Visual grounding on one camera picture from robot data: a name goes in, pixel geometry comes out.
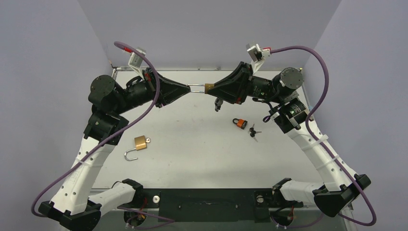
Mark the large brass padlock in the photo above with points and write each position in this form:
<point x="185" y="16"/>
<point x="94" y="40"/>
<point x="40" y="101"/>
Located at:
<point x="141" y="143"/>

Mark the small black keys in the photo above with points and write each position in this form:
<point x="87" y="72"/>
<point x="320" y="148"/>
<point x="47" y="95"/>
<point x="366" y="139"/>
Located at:
<point x="218" y="104"/>

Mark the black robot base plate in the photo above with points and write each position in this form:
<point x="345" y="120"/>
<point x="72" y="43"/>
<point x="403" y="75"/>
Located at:
<point x="212" y="205"/>

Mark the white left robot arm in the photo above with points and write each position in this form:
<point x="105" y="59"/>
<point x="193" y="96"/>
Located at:
<point x="73" y="206"/>

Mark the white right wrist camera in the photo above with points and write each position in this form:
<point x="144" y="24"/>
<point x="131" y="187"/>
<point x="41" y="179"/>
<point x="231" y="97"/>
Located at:
<point x="258" y="55"/>

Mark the black headed key bunch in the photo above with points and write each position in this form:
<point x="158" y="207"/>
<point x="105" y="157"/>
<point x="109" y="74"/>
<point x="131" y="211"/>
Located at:
<point x="252" y="132"/>

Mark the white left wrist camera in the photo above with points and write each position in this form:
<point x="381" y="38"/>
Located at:
<point x="134" y="62"/>

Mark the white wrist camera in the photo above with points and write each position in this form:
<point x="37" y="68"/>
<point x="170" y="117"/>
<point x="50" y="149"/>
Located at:
<point x="134" y="62"/>
<point x="258" y="55"/>

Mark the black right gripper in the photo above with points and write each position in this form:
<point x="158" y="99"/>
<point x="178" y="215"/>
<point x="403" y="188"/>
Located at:
<point x="245" y="85"/>

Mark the small brass padlock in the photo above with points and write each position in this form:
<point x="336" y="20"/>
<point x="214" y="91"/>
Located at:
<point x="201" y="88"/>

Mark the orange round padlock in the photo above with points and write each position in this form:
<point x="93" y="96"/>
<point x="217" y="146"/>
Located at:
<point x="241" y="123"/>

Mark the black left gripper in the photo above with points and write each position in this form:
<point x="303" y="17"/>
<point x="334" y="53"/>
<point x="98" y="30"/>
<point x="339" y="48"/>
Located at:
<point x="169" y="90"/>

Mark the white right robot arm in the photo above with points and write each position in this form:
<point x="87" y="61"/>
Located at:
<point x="340" y="184"/>

